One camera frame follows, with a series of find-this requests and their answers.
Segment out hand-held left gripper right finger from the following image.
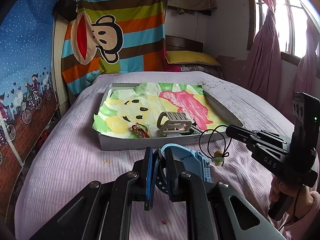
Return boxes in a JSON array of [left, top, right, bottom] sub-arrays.
[[164, 147, 285, 240]]

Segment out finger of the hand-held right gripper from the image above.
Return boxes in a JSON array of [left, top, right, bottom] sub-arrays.
[[226, 132, 289, 178], [226, 124, 291, 145]]

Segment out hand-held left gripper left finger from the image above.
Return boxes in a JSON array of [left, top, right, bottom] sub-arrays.
[[30, 147, 154, 240]]

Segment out blue wrist watch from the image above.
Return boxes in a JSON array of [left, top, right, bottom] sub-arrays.
[[153, 144, 213, 194]]

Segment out black cord bead necklace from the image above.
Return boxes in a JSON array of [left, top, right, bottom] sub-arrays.
[[199, 126, 230, 167]]

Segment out grey cardboard tray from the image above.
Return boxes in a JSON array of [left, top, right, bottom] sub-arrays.
[[93, 81, 244, 151]]

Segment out red beaded bracelet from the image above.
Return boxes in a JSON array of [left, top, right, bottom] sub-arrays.
[[131, 122, 150, 138]]

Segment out beige plastic rack piece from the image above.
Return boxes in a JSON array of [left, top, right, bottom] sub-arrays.
[[157, 112, 192, 137]]

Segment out person's right forearm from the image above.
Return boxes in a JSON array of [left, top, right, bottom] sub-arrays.
[[297, 191, 320, 230]]

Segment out person's right hand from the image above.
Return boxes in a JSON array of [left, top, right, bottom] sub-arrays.
[[269, 179, 314, 221]]

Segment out painted paper liner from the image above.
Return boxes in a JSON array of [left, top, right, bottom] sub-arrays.
[[94, 81, 238, 140]]

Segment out pink curtain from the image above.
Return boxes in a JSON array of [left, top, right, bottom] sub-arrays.
[[246, 0, 320, 115]]

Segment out patterned pillow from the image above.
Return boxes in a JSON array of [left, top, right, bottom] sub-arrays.
[[164, 64, 224, 79]]

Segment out yellow pillow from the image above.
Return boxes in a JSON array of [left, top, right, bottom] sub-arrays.
[[165, 50, 221, 67]]

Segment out window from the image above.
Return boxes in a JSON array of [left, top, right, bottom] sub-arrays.
[[252, 0, 320, 63]]

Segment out wooden headboard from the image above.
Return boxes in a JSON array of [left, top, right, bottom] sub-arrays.
[[165, 35, 204, 53]]

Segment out beige door panel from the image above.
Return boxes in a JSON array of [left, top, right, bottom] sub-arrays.
[[51, 12, 70, 113]]

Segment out striped monkey blanket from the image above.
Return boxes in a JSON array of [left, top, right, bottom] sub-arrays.
[[61, 0, 167, 95]]

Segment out blue printed fabric wardrobe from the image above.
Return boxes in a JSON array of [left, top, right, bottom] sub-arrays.
[[0, 0, 63, 165]]

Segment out black hanging bag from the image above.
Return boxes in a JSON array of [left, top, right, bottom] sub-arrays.
[[54, 0, 78, 21]]

